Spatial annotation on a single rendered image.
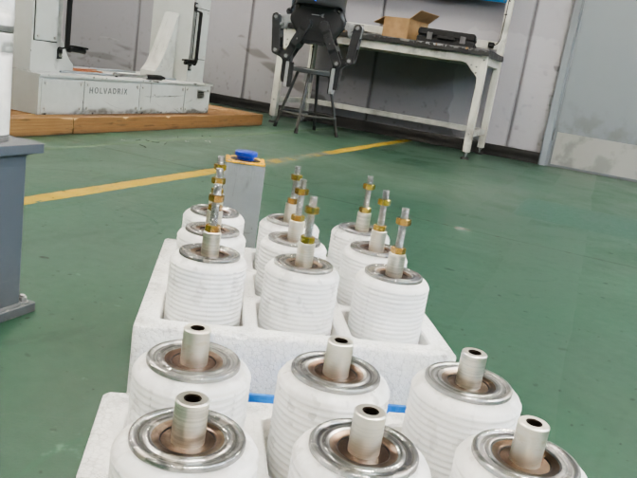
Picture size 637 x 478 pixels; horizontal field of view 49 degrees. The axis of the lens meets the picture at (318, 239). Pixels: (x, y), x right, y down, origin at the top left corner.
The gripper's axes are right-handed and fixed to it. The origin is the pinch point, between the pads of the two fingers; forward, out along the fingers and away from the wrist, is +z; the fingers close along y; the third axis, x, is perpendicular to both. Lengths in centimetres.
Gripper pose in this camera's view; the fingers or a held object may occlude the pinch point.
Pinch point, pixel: (309, 81)
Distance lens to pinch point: 108.7
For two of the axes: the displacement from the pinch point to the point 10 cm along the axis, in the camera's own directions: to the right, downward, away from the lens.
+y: 9.6, 2.0, -1.8
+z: -1.5, 9.6, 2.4
